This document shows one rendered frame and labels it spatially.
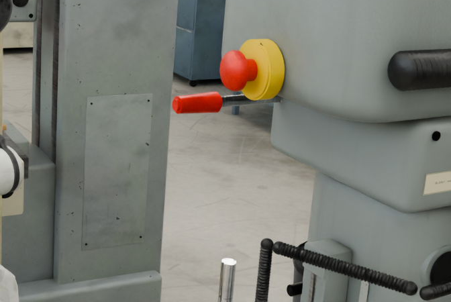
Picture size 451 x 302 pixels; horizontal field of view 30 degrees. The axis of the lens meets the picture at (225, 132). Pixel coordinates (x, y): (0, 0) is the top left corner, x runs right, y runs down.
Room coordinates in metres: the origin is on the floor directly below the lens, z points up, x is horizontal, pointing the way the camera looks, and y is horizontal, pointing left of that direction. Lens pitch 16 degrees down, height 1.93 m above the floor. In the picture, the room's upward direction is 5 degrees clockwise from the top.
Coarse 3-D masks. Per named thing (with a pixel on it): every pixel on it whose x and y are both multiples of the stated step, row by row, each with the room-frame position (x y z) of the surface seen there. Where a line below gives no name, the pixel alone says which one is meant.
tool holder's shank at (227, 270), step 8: (224, 264) 1.25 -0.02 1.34; (232, 264) 1.25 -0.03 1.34; (224, 272) 1.25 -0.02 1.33; (232, 272) 1.25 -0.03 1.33; (224, 280) 1.25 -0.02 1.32; (232, 280) 1.25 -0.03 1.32; (224, 288) 1.25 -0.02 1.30; (232, 288) 1.26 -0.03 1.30; (224, 296) 1.25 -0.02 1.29; (232, 296) 1.26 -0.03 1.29
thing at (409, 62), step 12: (396, 60) 0.72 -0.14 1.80; (408, 60) 0.71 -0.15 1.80; (420, 60) 0.71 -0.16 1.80; (432, 60) 0.72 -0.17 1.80; (444, 60) 0.72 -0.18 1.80; (396, 72) 0.72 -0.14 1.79; (408, 72) 0.70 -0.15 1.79; (420, 72) 0.70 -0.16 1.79; (432, 72) 0.71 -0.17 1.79; (444, 72) 0.72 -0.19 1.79; (396, 84) 0.71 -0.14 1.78; (408, 84) 0.70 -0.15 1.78; (420, 84) 0.71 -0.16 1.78; (432, 84) 0.72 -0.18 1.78; (444, 84) 0.73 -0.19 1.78
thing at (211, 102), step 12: (180, 96) 0.88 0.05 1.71; (192, 96) 0.89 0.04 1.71; (204, 96) 0.89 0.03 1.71; (216, 96) 0.90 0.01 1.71; (228, 96) 0.92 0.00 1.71; (240, 96) 0.92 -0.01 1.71; (276, 96) 0.95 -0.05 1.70; (180, 108) 0.88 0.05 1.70; (192, 108) 0.88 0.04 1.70; (204, 108) 0.89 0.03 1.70; (216, 108) 0.90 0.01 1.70
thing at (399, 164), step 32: (288, 128) 0.94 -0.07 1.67; (320, 128) 0.89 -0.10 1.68; (352, 128) 0.85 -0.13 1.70; (384, 128) 0.81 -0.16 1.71; (416, 128) 0.78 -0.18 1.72; (448, 128) 0.80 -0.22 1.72; (320, 160) 0.89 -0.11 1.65; (352, 160) 0.84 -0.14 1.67; (384, 160) 0.81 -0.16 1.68; (416, 160) 0.78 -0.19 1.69; (448, 160) 0.80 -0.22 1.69; (384, 192) 0.80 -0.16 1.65; (416, 192) 0.78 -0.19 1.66; (448, 192) 0.81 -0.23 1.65
